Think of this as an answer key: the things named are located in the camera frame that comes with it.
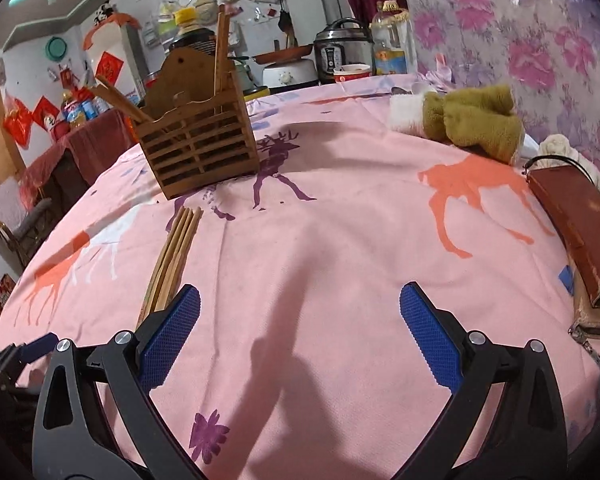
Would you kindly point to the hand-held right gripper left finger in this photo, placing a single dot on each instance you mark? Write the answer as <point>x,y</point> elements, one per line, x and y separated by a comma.
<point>172,345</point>

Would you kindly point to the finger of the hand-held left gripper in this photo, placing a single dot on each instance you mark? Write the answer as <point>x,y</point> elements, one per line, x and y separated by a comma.
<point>37,347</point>

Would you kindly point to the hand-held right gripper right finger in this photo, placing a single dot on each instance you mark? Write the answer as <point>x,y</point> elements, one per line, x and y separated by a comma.
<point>430,345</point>

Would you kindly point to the bundle of wooden chopsticks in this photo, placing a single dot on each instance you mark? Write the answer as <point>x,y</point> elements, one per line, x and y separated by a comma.
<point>172,255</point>

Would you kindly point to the wooden chopstick holder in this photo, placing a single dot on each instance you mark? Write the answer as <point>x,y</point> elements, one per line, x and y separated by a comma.
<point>200,150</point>

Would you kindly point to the red cardboard box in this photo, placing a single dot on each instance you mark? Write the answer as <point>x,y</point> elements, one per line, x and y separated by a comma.
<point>1,300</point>

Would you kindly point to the wooden armchair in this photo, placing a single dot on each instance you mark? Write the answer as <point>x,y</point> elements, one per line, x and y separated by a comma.
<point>20,235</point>

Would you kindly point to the pink deer-print tablecloth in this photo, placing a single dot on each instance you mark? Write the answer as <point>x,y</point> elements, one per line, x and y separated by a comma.
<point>355,220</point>

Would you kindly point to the tan zipper pouch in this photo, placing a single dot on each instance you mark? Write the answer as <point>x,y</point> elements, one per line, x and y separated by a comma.
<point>597,320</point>

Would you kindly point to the brown leather case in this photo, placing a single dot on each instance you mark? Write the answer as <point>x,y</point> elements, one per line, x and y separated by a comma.
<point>575,230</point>

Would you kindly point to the red-covered side table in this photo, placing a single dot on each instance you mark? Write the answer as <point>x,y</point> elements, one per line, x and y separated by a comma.
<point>80,150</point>

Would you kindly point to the red hanging decoration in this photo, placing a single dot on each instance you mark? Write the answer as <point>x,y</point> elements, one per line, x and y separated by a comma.
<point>17,120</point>

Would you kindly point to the olive plush toy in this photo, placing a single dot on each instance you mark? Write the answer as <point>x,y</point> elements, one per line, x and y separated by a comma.
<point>470,120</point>

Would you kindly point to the red diamond paper poster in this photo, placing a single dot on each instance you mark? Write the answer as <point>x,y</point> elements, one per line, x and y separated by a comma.
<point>46,111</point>
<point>109,67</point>

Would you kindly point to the white fluffy cloth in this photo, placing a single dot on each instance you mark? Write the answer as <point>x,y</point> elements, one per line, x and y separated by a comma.
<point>560,147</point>

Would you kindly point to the yellow oil jug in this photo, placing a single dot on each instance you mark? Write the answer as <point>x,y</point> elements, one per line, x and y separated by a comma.
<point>74,110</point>

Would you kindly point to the blue cans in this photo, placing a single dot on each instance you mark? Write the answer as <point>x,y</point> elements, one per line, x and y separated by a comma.
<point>95,107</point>

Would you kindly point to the red instant noodle bowl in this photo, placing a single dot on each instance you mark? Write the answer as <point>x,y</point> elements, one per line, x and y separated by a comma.
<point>352,74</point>

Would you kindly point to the white refrigerator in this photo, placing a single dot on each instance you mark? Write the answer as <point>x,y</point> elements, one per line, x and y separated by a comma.
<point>132,60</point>

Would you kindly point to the pale rice cooker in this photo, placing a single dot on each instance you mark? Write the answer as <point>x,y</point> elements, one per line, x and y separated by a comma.
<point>287,76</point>

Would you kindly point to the clear cooking oil bottle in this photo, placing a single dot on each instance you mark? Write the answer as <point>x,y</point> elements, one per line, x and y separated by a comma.
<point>390,55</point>

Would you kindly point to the green round plate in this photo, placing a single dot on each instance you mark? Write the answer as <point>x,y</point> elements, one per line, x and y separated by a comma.
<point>56,47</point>

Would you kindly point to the dark yellow-capped sauce bottle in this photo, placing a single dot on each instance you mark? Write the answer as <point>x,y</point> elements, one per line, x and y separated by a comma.
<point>195,40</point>

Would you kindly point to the black electric pressure cooker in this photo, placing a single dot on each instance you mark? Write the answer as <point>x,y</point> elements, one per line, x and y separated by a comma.
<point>340,52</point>

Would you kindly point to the red frying pan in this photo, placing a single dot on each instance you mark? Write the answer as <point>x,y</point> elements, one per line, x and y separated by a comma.
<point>285,54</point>

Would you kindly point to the floral plastic sheet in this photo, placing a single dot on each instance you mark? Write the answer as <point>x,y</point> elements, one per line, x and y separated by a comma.
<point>505,35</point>

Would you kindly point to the black and white plush toy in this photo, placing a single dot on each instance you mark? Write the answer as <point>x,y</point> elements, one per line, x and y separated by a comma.
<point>103,14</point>

